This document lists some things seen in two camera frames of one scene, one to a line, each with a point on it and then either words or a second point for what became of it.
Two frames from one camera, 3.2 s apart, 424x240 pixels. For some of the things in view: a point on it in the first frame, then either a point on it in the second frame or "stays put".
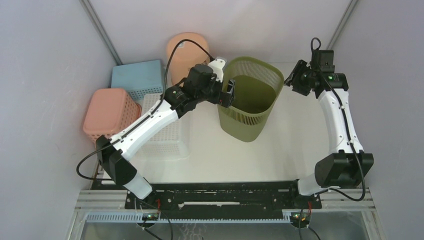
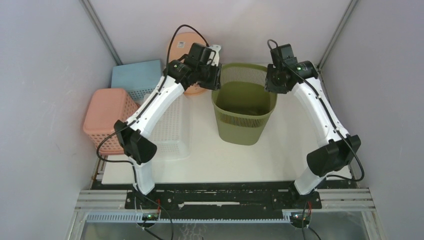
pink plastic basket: x=109 y=111 stays put
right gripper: x=293 y=79 → x=269 y=87
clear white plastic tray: x=172 y=141 stays put
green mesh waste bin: x=258 y=86 stays put
